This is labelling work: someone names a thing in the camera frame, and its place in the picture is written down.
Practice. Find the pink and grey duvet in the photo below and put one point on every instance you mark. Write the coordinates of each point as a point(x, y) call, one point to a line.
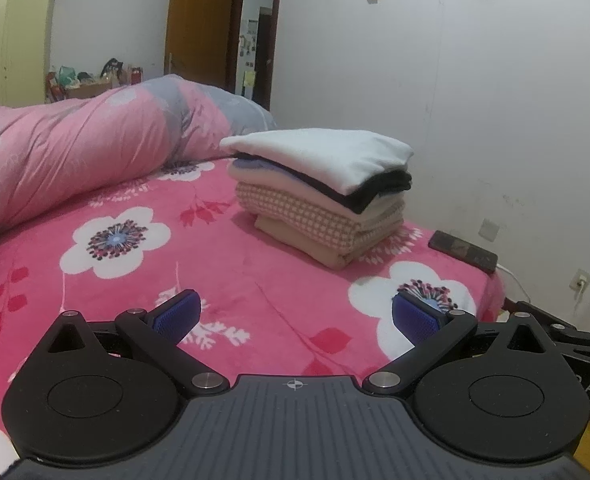
point(75, 150)

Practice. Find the wooden door frame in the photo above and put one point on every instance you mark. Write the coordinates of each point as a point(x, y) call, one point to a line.
point(276, 35)

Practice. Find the yellow paper note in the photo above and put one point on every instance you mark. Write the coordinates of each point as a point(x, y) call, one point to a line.
point(249, 78)

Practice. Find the white garment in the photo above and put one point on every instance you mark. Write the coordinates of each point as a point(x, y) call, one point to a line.
point(325, 152)

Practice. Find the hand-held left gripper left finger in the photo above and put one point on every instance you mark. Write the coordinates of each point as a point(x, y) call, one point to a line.
point(177, 312)

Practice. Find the black smartphone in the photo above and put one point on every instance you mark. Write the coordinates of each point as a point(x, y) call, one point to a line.
point(462, 251)

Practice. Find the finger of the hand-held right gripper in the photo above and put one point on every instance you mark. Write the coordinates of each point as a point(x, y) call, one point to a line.
point(575, 327)

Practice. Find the beige garment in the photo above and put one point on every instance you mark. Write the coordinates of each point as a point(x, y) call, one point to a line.
point(295, 237)

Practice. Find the black and lavender garment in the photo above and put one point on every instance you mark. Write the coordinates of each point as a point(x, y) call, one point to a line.
point(375, 190)

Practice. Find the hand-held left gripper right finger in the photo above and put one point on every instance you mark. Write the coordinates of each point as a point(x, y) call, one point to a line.
point(417, 317)

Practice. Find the red packet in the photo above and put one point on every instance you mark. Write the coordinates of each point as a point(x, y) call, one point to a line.
point(54, 90)

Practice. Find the wooden door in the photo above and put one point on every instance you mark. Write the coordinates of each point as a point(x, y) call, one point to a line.
point(200, 20)

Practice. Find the grey wall plate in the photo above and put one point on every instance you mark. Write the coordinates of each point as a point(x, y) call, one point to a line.
point(488, 230)

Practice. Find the yellow-green wardrobe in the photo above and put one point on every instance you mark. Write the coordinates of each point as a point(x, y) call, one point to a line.
point(10, 45)

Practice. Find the pink floral blanket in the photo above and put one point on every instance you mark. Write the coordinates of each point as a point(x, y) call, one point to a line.
point(255, 290)

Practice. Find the white refrigerator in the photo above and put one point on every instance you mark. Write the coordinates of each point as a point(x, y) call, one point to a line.
point(249, 45)

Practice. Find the white wall socket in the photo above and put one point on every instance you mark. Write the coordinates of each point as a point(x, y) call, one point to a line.
point(581, 280)

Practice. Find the green bag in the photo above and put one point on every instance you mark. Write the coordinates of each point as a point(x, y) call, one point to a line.
point(67, 76)

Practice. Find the black bag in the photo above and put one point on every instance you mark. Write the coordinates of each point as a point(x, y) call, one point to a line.
point(112, 66)

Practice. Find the red bottle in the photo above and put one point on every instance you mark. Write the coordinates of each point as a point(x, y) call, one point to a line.
point(135, 76)

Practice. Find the pink checkered garment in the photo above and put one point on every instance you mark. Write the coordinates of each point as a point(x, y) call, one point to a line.
point(300, 212)

